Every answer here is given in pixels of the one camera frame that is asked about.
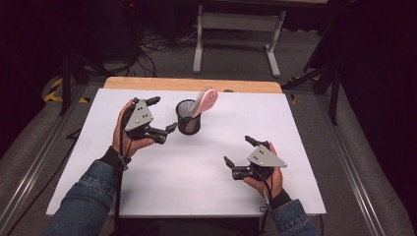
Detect person's right hand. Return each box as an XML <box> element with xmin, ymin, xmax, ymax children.
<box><xmin>243</xmin><ymin>142</ymin><xmax>284</xmax><ymax>200</ymax></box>

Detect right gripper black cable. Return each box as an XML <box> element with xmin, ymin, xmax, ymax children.
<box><xmin>252</xmin><ymin>168</ymin><xmax>274</xmax><ymax>236</ymax></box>

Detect black tripod stand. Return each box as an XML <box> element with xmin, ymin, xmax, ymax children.
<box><xmin>281</xmin><ymin>60</ymin><xmax>342</xmax><ymax>126</ymax></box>
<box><xmin>58</xmin><ymin>53</ymin><xmax>111</xmax><ymax>116</ymax></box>

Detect black floor cables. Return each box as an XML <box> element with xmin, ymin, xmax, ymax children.
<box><xmin>129</xmin><ymin>28</ymin><xmax>200</xmax><ymax>78</ymax></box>

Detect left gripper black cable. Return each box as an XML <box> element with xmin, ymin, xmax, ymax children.
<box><xmin>112</xmin><ymin>102</ymin><xmax>136</xmax><ymax>236</ymax></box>

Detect pink hairbrush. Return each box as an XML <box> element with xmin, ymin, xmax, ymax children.
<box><xmin>186</xmin><ymin>86</ymin><xmax>219</xmax><ymax>134</ymax></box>

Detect grey metal table frame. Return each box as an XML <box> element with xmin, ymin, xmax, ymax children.
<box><xmin>192</xmin><ymin>4</ymin><xmax>287</xmax><ymax>79</ymax></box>

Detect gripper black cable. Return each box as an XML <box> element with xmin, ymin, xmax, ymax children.
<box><xmin>112</xmin><ymin>102</ymin><xmax>136</xmax><ymax>236</ymax></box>
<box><xmin>252</xmin><ymin>168</ymin><xmax>274</xmax><ymax>236</ymax></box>

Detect yellow black floor tape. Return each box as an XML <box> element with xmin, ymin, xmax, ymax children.
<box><xmin>43</xmin><ymin>77</ymin><xmax>90</xmax><ymax>104</ymax></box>

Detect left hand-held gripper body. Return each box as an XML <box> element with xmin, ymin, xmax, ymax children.
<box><xmin>121</xmin><ymin>96</ymin><xmax>168</xmax><ymax>146</ymax></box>

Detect metal floor rail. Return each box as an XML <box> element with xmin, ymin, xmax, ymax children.
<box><xmin>316</xmin><ymin>94</ymin><xmax>387</xmax><ymax>236</ymax></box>
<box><xmin>0</xmin><ymin>85</ymin><xmax>89</xmax><ymax>232</ymax></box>

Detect person's left hand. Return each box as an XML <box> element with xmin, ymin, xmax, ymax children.
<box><xmin>111</xmin><ymin>99</ymin><xmax>155</xmax><ymax>158</ymax></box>

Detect black mesh pen holder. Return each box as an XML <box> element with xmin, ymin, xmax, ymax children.
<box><xmin>175</xmin><ymin>98</ymin><xmax>202</xmax><ymax>136</ymax></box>

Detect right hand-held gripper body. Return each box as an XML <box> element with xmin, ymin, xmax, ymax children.
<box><xmin>231</xmin><ymin>141</ymin><xmax>288</xmax><ymax>181</ymax></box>

